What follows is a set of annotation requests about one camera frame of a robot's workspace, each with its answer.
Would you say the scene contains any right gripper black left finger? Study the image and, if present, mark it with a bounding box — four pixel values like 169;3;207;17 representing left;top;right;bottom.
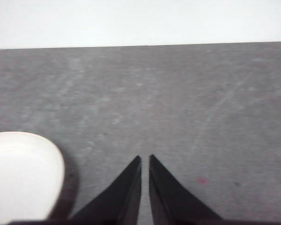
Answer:
67;155;142;222

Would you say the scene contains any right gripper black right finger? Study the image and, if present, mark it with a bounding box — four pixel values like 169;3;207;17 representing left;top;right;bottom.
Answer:
148;154;225;222

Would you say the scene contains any white round plate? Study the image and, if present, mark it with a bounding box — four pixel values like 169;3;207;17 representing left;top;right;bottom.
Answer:
0;131;66;222

